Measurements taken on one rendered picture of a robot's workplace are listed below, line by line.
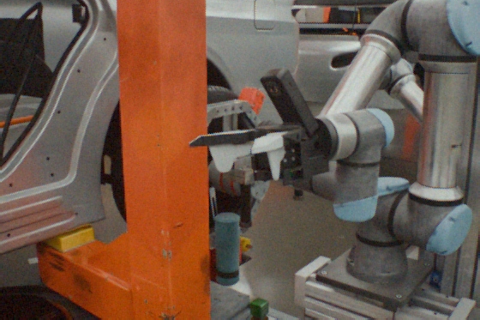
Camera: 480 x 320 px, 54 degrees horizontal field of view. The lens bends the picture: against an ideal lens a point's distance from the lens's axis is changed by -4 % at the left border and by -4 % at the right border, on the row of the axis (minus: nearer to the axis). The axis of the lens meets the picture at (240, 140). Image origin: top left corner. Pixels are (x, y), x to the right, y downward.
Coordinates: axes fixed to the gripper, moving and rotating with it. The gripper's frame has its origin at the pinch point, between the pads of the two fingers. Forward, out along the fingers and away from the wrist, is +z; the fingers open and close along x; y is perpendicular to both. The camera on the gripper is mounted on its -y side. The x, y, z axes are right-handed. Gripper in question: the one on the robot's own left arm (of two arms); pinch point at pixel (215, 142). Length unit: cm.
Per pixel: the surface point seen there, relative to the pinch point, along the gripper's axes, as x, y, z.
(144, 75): 52, -12, -16
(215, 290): 129, 85, -77
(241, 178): 72, 22, -56
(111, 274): 81, 45, -12
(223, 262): 88, 55, -57
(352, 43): 216, -35, -286
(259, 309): 46, 53, -39
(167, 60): 46, -15, -19
